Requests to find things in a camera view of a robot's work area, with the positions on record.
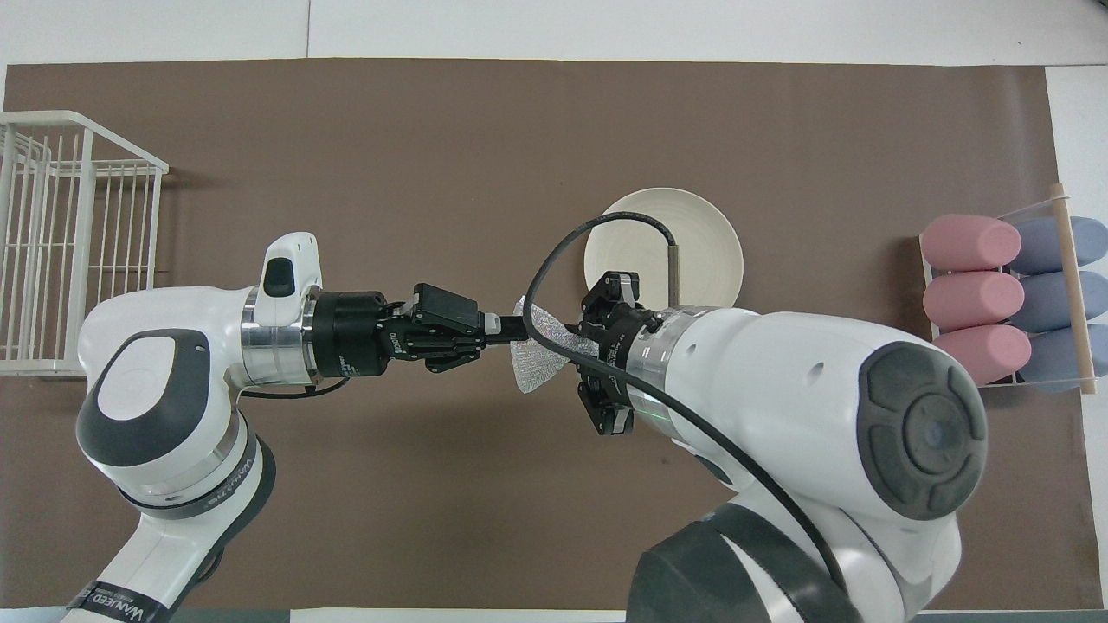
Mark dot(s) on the white wooden cup rack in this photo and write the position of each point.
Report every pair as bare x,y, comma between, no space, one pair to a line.
1072,285

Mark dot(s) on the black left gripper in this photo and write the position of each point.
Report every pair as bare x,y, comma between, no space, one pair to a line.
355,333

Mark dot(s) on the pink plastic cup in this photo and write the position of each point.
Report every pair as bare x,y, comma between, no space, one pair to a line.
969,242
974,298
982,355

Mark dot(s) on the silver mesh sponge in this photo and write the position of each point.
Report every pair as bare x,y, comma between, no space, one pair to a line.
541,363

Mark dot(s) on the cream round plate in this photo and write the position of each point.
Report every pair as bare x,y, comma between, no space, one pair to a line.
705,242

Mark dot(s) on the blue plastic cup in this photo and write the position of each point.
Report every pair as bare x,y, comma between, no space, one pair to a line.
1052,359
1043,245
1047,301

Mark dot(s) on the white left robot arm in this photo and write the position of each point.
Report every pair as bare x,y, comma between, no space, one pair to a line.
156,389

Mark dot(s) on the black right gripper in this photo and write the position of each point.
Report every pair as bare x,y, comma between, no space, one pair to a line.
619,350

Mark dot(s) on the brown table mat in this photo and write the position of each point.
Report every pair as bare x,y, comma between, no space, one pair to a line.
389,173

